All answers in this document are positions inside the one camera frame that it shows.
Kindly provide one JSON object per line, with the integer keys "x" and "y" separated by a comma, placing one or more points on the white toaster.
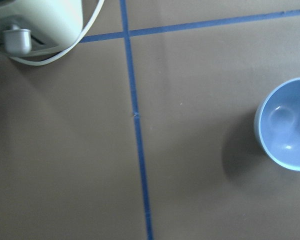
{"x": 30, "y": 28}

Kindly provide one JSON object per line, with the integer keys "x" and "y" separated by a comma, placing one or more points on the blue bowl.
{"x": 277, "y": 125}

